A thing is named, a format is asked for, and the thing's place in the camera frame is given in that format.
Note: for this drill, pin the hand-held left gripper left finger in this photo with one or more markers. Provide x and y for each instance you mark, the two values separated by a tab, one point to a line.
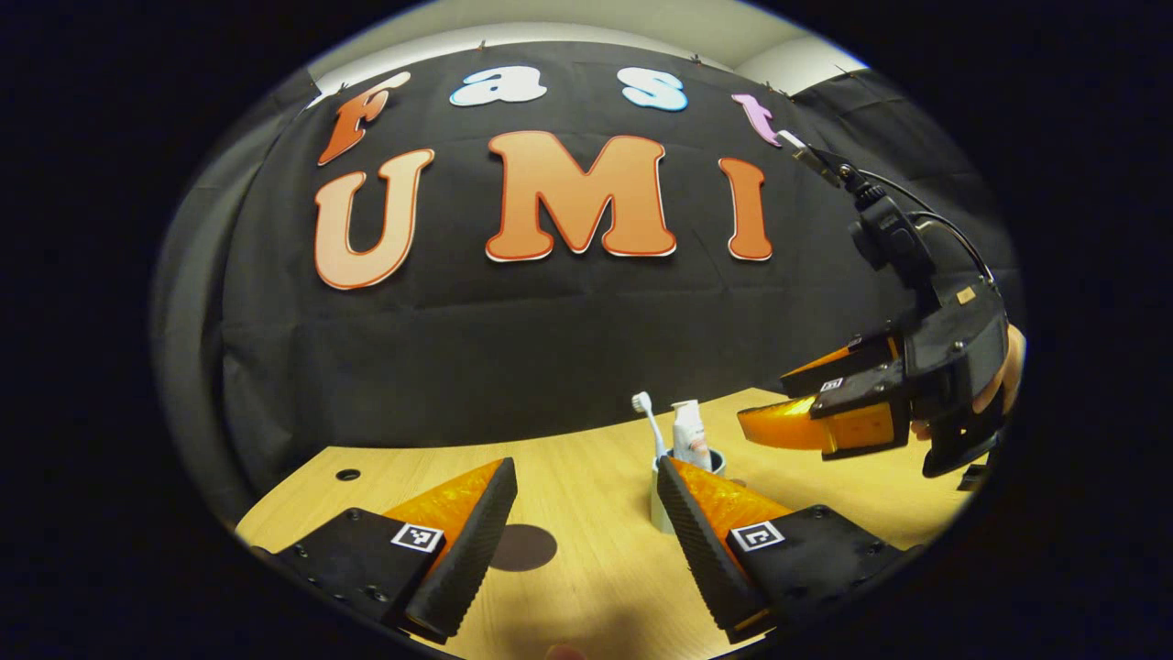
472	550

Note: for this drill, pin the dark brown round coaster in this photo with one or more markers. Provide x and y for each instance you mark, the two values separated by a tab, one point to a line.
527	548

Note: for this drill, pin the black backdrop cloth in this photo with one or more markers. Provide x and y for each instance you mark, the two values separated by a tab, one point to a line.
550	339

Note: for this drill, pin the light wooden desktop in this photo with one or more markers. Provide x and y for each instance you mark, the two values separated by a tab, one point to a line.
596	513

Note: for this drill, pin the white toothbrush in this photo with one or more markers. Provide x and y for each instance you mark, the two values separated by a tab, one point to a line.
652	426

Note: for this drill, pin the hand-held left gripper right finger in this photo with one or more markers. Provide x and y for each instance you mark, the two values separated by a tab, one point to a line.
701	545

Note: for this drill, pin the white toothpaste tube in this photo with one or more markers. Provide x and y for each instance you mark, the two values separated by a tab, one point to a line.
689	435

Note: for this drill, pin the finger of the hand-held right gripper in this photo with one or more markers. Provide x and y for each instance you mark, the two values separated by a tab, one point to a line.
848	359
861	426

